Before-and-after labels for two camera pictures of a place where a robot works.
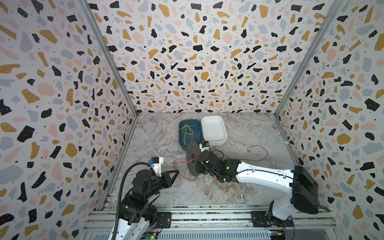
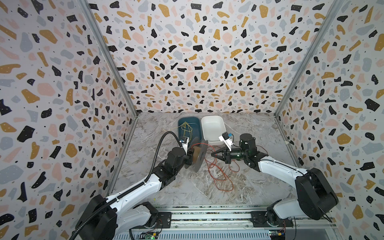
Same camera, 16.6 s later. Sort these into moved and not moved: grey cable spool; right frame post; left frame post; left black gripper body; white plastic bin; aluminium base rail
Moved: left black gripper body; grey cable spool
Not moved: left frame post; aluminium base rail; white plastic bin; right frame post
